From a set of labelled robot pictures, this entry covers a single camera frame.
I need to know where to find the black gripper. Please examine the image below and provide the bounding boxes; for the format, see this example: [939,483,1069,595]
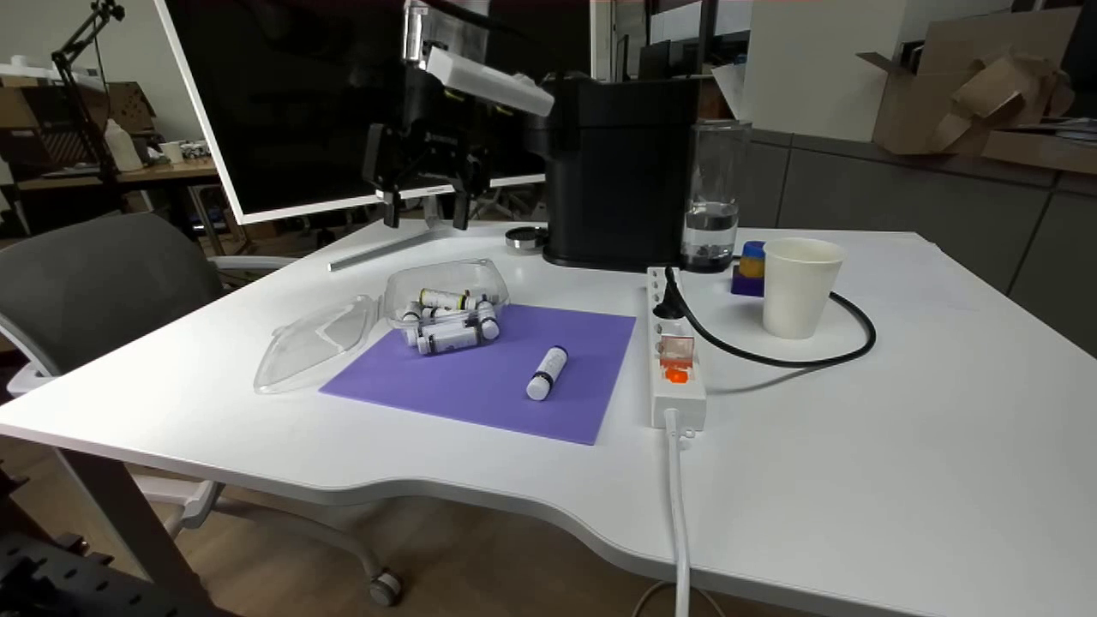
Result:
[360,70,499,233]

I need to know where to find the clear plastic bag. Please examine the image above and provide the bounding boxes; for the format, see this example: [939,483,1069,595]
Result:
[252,292,389,398]

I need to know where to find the white power strip orange switch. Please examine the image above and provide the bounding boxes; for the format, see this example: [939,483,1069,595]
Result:
[643,265,715,433]

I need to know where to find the open brown cardboard boxes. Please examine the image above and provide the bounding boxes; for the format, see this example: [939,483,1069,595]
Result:
[856,3,1097,175]

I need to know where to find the small round metal dish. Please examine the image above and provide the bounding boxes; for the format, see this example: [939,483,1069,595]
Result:
[506,224,551,252]

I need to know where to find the white framed computer monitor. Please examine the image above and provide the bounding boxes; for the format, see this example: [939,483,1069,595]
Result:
[150,0,597,231]

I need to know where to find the purple paper mat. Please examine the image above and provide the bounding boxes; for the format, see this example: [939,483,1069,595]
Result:
[318,302,637,448]

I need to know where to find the black coffee machine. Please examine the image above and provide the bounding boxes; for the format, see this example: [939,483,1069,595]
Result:
[540,71,704,272]

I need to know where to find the clear glass water carafe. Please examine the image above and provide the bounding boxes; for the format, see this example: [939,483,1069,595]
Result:
[680,118,748,274]

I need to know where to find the grey office chair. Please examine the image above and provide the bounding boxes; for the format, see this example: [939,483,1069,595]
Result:
[0,209,410,609]

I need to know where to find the white paper cup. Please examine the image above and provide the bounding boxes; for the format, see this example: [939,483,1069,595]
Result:
[760,233,846,343]

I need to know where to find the grey metal table leg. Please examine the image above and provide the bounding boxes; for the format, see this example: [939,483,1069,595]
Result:
[48,448,221,617]

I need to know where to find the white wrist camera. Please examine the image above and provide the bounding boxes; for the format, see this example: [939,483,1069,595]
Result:
[421,46,558,119]

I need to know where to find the black plug with cable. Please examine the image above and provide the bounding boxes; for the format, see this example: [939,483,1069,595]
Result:
[651,265,881,371]

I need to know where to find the white power strip cable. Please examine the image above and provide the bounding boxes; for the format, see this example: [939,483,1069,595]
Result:
[658,408,700,617]

